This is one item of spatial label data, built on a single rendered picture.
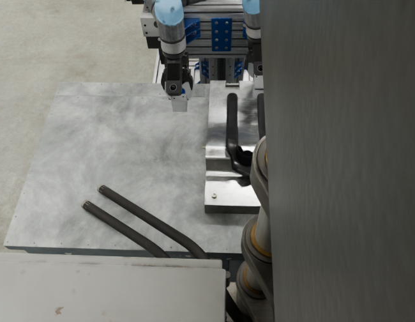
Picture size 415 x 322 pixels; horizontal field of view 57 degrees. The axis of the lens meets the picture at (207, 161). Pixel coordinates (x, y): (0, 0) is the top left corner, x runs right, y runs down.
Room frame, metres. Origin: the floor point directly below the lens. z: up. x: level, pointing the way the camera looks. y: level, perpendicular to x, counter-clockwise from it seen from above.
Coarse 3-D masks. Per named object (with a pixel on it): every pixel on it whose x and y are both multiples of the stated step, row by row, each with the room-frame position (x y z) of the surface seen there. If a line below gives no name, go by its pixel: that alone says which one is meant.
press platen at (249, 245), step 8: (256, 216) 0.29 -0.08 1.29; (248, 224) 0.27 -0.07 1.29; (256, 224) 0.27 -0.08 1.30; (248, 232) 0.25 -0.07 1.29; (248, 240) 0.24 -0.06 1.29; (248, 248) 0.23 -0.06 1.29; (256, 248) 0.22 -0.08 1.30; (248, 256) 0.21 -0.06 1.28; (256, 256) 0.21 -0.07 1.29; (264, 256) 0.21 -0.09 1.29; (248, 264) 0.21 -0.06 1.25; (256, 264) 0.20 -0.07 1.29; (264, 264) 0.20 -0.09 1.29; (256, 272) 0.19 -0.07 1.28; (264, 272) 0.18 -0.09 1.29; (272, 272) 0.18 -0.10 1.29; (264, 280) 0.17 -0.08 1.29; (272, 280) 0.17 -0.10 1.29; (264, 288) 0.16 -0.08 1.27; (272, 288) 0.16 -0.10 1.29; (272, 296) 0.14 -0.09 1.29; (272, 304) 0.14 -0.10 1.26
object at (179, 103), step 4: (184, 92) 0.92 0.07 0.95; (172, 96) 0.89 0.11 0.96; (176, 96) 0.89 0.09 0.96; (180, 96) 0.89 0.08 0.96; (184, 96) 0.88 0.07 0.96; (172, 100) 0.87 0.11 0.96; (176, 100) 0.87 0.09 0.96; (180, 100) 0.87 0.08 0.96; (184, 100) 0.87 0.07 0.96; (172, 104) 0.87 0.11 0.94; (176, 104) 0.87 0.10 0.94; (180, 104) 0.86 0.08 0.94; (184, 104) 0.86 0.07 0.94; (172, 108) 0.87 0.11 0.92; (176, 108) 0.87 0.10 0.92; (180, 108) 0.86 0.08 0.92; (184, 108) 0.86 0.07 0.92
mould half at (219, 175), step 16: (224, 80) 1.02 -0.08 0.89; (240, 80) 1.01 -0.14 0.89; (224, 96) 0.94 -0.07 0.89; (240, 96) 0.93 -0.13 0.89; (256, 96) 0.93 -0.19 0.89; (224, 112) 0.87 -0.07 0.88; (240, 112) 0.86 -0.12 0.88; (256, 112) 0.86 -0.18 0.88; (208, 128) 0.79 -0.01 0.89; (224, 128) 0.79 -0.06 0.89; (240, 128) 0.79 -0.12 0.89; (256, 128) 0.79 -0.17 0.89; (208, 144) 0.70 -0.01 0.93; (224, 144) 0.70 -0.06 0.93; (240, 144) 0.69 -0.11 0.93; (256, 144) 0.69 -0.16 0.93; (208, 160) 0.65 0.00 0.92; (224, 160) 0.64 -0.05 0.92; (208, 176) 0.63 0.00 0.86; (224, 176) 0.62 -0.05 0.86; (240, 176) 0.62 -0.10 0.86; (208, 192) 0.57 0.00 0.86; (224, 192) 0.56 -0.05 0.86; (240, 192) 0.56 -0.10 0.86; (208, 208) 0.52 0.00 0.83; (224, 208) 0.52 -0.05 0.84; (240, 208) 0.52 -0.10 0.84; (256, 208) 0.51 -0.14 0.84
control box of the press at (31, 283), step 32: (0, 256) 0.17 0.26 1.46; (32, 256) 0.17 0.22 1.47; (64, 256) 0.16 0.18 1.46; (96, 256) 0.16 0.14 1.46; (0, 288) 0.13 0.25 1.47; (32, 288) 0.13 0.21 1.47; (64, 288) 0.12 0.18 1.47; (96, 288) 0.12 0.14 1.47; (128, 288) 0.12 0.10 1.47; (160, 288) 0.12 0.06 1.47; (192, 288) 0.12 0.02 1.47; (224, 288) 0.12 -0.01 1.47; (0, 320) 0.09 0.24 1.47; (32, 320) 0.09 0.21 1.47; (64, 320) 0.09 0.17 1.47; (96, 320) 0.09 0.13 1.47; (128, 320) 0.09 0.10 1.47; (160, 320) 0.08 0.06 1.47; (192, 320) 0.08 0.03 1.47; (224, 320) 0.08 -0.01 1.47
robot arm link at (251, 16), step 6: (246, 0) 0.94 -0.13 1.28; (252, 0) 0.93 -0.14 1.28; (258, 0) 0.93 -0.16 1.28; (246, 6) 0.94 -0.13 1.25; (252, 6) 0.93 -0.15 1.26; (258, 6) 0.93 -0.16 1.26; (246, 12) 0.94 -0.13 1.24; (252, 12) 0.93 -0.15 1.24; (258, 12) 0.93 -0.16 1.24; (246, 18) 0.95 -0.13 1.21; (252, 18) 0.93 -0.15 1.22; (258, 18) 0.93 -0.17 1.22; (246, 24) 0.95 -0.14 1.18; (252, 24) 0.94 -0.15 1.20; (258, 24) 0.93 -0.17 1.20
